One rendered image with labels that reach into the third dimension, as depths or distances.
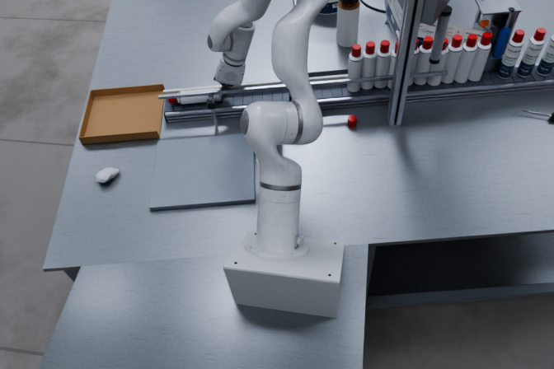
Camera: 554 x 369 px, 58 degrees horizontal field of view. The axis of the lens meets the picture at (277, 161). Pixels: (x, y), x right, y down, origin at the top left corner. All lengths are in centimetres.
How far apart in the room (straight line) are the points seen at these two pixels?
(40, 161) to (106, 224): 155
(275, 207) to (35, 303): 166
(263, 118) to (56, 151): 215
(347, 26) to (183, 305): 123
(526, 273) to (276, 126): 144
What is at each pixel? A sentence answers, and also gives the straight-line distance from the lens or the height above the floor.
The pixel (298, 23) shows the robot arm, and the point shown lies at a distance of 136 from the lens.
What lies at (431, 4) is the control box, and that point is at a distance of 160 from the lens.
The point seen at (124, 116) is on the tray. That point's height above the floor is 83.
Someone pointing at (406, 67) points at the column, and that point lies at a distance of 174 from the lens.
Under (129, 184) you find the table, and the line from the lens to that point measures 187.
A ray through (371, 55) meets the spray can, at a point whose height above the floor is 105.
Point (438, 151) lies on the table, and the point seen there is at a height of 83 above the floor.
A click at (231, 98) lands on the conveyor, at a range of 199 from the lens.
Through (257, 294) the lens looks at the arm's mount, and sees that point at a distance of 146.
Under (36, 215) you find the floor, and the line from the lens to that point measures 307.
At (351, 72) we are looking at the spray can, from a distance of 191.
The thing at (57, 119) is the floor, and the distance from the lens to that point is 351.
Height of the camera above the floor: 226
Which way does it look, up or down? 52 degrees down
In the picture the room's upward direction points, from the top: 6 degrees counter-clockwise
